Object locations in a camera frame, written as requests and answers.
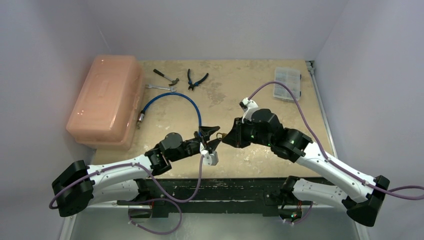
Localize silver open-end wrench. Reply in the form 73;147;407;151
145;84;177;93

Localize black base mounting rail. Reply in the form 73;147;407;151
116;177;311;218

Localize blue cable lock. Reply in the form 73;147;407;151
137;93;199;137

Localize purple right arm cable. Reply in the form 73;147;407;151
248;81;424;202

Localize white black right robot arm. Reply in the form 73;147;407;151
222;108;390;227

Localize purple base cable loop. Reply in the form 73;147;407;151
127;195;185;236

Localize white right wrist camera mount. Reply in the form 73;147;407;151
239;97;260;124

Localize blue handled pliers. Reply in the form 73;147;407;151
186;68;210;91

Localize clear plastic organizer box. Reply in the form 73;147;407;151
273;67;302;103

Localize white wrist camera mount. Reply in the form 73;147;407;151
239;97;260;124
200;149;219;166

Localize black claw hammer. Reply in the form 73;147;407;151
153;68;180;87

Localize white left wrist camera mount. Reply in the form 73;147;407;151
200;149;219;166

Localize pink translucent storage bin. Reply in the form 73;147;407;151
66;55;145;151

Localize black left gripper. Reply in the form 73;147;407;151
169;126;222;162

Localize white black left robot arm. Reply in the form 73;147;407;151
48;126;220;217

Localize brass padlock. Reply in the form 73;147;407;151
216;132;227;140

